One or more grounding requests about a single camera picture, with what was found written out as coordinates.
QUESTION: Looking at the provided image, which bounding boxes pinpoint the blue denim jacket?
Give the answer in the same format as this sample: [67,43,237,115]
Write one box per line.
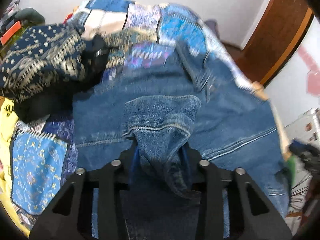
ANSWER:
[73,41,289,239]

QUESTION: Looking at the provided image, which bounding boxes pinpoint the black garment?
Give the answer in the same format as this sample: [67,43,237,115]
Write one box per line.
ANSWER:
[14,35,111,124]

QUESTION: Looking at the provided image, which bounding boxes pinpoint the yellow printed garment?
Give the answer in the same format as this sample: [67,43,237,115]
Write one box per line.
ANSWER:
[1,97,30,238]

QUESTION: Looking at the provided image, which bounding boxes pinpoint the navy patterned folded garment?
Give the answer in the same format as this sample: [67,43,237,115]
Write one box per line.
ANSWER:
[1,23,87,103]

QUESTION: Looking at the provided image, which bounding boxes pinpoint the grey purple backpack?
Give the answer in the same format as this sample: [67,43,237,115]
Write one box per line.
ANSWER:
[204,19,220,38]

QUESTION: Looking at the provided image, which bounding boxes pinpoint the blue patchwork bedspread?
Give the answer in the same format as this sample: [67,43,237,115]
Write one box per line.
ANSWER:
[10,0,266,228]

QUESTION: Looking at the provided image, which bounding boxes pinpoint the cluttered pile with orange box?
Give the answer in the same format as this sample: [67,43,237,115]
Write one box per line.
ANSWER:
[1,0,46,57]

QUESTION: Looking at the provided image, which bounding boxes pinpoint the wooden wardrobe door frame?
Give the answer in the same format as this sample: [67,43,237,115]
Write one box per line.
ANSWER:
[223,0,313,86]

